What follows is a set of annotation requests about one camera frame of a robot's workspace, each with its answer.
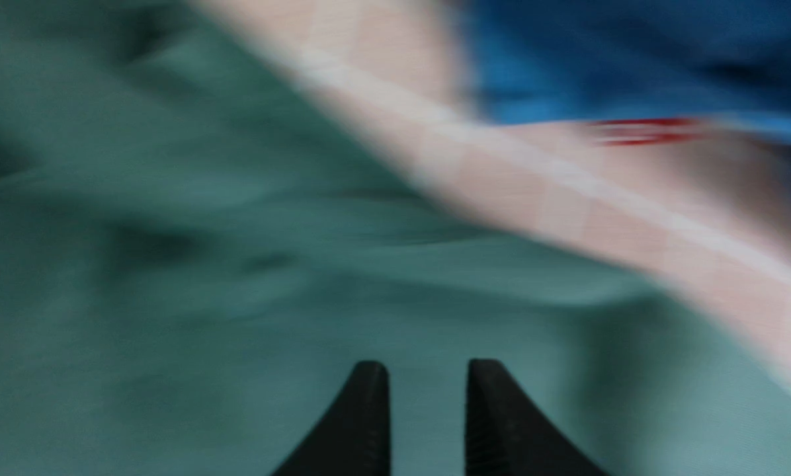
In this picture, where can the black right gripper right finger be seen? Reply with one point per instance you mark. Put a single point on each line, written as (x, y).
(507, 434)

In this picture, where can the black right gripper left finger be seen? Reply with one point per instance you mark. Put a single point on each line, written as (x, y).
(354, 436)

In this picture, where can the green long-sleeve top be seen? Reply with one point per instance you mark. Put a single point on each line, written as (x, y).
(193, 259)

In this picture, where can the pink grid tablecloth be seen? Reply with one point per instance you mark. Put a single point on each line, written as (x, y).
(709, 215)

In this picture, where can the blue garment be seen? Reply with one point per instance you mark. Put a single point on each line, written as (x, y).
(548, 61)

